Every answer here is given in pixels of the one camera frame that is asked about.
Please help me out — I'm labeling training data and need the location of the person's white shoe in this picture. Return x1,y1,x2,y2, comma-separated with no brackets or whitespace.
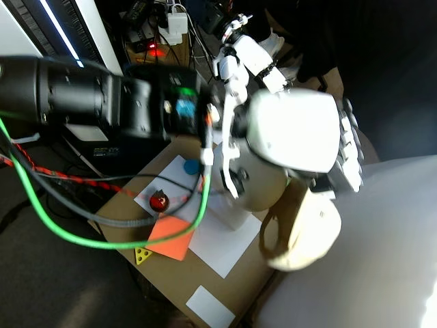
257,30,286,56
279,53,305,83

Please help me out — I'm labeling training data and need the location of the orange block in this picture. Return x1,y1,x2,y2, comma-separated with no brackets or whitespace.
145,215,196,262

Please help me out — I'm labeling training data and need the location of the white cloth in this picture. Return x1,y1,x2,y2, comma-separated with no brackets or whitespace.
254,155,437,328

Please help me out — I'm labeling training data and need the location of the yellow triangle block with holes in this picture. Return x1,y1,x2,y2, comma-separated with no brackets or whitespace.
133,245,154,266

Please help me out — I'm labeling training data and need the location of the black device with red light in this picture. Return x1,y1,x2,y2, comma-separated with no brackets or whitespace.
131,39,160,55

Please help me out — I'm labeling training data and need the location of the beige baseball cap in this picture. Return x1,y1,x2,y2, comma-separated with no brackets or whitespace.
258,186,343,273

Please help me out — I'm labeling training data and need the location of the white panel with light strip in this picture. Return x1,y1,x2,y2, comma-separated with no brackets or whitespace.
0,0,124,74

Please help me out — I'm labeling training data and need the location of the black power adapter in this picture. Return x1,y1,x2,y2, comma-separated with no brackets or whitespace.
124,0,153,21

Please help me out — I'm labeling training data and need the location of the black case with label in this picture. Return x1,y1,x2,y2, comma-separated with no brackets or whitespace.
63,122,171,170

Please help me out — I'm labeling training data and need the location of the person's leg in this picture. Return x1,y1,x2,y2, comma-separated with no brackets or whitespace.
295,33,342,86

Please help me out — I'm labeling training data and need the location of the blue disc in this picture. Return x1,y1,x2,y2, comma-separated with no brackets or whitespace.
183,159,202,176

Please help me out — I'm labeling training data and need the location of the white power adapter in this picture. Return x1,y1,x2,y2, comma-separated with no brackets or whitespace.
167,12,189,35

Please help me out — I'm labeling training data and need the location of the white power strip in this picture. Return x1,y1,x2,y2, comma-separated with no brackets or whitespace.
158,27,185,46

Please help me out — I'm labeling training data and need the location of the brown cardboard board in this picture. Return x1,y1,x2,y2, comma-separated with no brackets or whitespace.
87,136,308,328

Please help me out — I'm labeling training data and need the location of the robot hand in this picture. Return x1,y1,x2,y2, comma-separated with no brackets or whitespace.
244,88,365,200
212,33,288,105

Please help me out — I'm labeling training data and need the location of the large white paper sheet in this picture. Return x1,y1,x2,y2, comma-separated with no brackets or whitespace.
133,154,263,279

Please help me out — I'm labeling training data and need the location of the white box stand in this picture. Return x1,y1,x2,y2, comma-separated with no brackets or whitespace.
204,139,293,234

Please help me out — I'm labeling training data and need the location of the small white paper card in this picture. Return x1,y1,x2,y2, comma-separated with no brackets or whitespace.
185,285,236,328

